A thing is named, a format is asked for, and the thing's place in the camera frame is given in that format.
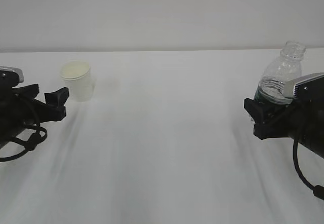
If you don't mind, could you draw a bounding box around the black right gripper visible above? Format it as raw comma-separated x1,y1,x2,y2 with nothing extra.
244,98,323,140

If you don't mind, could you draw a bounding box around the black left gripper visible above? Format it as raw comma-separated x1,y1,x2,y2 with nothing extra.
1,84,69,147

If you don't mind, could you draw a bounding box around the white paper cup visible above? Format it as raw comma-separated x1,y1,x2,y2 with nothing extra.
60,61,93,102

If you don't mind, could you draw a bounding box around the clear green-label water bottle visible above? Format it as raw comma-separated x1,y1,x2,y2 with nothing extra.
254,41,306,117

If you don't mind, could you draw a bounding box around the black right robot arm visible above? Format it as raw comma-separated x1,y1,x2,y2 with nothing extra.
244,98,323,157

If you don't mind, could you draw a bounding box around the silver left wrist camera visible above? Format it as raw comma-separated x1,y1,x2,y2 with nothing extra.
1,66,24,84

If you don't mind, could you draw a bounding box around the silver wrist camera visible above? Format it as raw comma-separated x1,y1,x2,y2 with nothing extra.
282,72,323,100
1,66,24,84

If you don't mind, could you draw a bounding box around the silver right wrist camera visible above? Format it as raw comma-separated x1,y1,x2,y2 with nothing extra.
282,72,323,100

